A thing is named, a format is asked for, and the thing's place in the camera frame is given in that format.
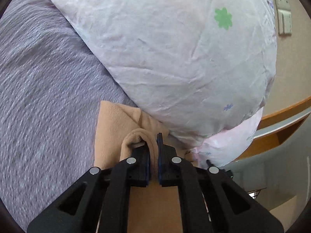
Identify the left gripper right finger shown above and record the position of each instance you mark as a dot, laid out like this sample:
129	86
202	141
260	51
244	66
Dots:
210	201

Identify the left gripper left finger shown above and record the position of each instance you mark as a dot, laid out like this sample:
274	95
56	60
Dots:
99	200

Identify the tan long-sleeve shirt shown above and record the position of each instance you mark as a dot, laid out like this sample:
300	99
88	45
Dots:
119	129

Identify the pink floral pillow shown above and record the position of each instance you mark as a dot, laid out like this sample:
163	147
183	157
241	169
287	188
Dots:
225	146

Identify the purple bed sheet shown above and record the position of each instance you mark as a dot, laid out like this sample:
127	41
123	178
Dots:
51	89

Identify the large white floral pillow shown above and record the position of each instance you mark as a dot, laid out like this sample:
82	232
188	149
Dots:
198	66

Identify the wooden door frame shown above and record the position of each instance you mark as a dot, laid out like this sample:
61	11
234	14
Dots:
276	128

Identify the beige wall switch panel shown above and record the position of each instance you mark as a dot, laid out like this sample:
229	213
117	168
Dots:
284	16

